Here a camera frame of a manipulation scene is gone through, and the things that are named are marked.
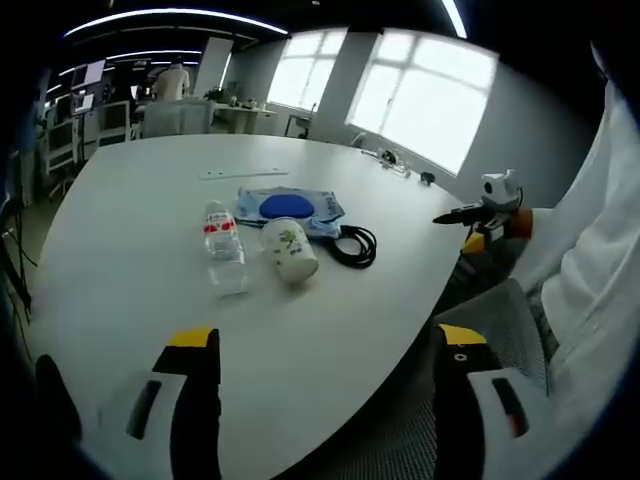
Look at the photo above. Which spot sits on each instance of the narrow window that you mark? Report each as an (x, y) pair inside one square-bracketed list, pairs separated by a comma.
[(305, 70)]

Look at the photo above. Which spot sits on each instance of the white rack shelf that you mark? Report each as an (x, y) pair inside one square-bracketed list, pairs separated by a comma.
[(65, 140)]

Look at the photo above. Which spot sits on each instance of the small black object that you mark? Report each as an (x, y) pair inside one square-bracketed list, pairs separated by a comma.
[(428, 178)]

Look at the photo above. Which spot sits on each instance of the potted green plant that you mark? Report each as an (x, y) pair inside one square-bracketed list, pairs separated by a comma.
[(215, 94)]

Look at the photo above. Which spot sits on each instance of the white paper cup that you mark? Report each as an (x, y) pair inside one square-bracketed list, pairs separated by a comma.
[(291, 255)]

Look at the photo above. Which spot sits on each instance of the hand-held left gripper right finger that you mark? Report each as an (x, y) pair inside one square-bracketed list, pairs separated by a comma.
[(460, 400)]

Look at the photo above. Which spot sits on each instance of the white counter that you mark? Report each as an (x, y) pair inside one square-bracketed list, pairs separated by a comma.
[(200, 117)]

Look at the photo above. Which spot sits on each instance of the short ceiling light strip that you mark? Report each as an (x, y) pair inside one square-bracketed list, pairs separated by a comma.
[(455, 17)]

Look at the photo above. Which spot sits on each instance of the clear plastic water bottle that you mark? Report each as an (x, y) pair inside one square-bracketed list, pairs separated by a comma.
[(226, 250)]

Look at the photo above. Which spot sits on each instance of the person's white shirt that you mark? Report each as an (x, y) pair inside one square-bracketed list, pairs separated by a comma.
[(600, 325)]

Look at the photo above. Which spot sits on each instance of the light blue plastic packet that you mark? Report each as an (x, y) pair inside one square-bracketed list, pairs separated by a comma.
[(322, 231)]

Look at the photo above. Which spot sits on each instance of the white table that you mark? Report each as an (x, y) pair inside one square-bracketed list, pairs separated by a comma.
[(150, 225)]

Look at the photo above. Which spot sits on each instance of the blue wet wipes pack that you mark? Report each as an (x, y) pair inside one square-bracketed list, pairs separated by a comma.
[(280, 205)]

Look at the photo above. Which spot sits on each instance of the long ceiling light strip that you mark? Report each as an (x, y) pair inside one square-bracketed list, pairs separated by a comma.
[(170, 19)]

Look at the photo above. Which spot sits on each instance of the computer monitor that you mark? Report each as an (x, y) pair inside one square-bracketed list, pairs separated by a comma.
[(89, 75)]

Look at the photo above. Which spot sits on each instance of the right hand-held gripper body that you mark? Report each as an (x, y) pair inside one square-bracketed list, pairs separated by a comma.
[(500, 192)]

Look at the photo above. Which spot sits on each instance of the grey mesh chair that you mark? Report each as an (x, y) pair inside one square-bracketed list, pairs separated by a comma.
[(510, 320)]

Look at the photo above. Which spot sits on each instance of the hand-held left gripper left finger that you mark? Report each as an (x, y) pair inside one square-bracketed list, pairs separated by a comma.
[(195, 400)]

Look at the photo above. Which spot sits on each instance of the large window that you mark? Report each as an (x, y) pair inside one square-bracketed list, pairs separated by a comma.
[(425, 95)]

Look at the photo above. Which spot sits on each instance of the white flat strip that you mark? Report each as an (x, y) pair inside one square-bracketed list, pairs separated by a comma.
[(240, 174)]

